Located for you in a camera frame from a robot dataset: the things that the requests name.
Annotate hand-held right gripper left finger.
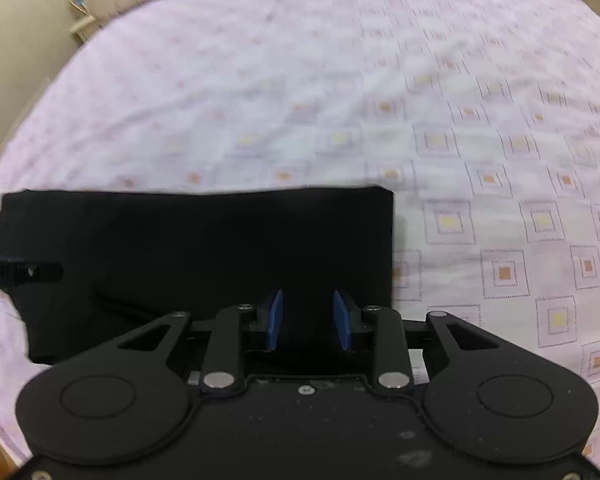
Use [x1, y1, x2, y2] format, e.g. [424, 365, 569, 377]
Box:
[100, 288, 285, 399]

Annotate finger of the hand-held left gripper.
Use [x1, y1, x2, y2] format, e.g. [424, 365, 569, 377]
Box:
[14, 259, 65, 292]

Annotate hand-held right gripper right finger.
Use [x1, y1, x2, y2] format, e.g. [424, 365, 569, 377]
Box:
[332, 290, 512, 397]

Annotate black pants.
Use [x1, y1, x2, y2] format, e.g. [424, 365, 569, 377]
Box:
[0, 186, 396, 367]

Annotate bed with purple patterned sheet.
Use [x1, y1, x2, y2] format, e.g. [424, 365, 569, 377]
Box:
[0, 0, 600, 467]

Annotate cream nightstand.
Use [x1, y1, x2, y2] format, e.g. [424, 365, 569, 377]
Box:
[71, 12, 104, 42]

